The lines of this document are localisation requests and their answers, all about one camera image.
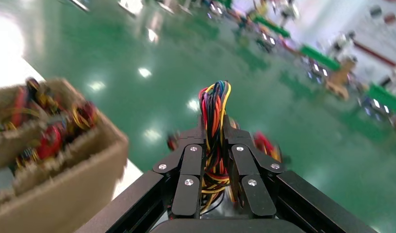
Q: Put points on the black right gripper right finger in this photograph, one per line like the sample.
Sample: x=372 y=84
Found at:
x=257 y=196

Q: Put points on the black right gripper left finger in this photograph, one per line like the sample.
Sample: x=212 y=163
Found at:
x=188 y=189

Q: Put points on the brown cardboard divider box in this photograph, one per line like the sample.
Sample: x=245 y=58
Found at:
x=72 y=193

